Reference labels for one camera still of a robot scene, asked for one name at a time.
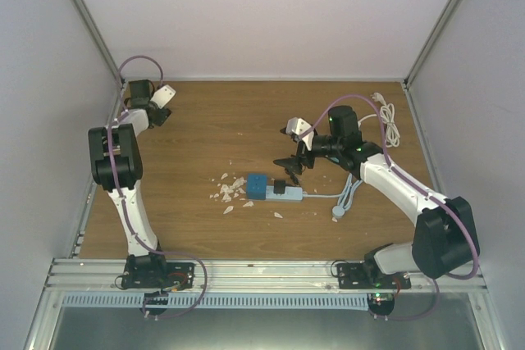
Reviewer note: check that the left aluminium frame post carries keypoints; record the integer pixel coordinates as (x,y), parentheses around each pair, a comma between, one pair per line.
(91,26)

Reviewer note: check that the right aluminium frame post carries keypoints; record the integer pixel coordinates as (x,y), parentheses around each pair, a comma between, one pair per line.
(451,6)

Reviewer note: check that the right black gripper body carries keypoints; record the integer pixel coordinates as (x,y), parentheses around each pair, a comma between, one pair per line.
(303,154)

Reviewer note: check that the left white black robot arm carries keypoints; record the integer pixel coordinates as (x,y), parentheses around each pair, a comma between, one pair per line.
(117,167)

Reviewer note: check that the light blue power strip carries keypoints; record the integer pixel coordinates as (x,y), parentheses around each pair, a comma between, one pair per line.
(290,194)

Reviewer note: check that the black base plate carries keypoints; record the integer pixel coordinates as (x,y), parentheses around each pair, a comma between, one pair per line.
(363,275)
(174,276)

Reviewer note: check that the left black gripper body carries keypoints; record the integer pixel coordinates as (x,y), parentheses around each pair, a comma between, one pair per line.
(162,117)

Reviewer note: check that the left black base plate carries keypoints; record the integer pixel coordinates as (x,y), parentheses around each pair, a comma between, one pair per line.
(174,276)

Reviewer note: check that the aluminium frame post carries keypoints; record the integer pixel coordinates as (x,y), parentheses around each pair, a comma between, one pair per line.
(91,26)
(451,6)

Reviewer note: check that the aluminium front rail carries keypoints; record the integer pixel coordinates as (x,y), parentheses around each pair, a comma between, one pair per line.
(224,276)

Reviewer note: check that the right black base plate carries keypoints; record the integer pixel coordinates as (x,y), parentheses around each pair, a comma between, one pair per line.
(363,275)

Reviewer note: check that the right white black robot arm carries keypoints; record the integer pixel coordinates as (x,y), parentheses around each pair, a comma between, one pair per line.
(445,238)

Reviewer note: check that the grey slotted cable duct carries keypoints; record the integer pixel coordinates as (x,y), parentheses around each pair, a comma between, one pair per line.
(274,301)

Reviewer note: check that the blue cube plug adapter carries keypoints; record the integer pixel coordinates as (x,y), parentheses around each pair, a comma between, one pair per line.
(256,187)

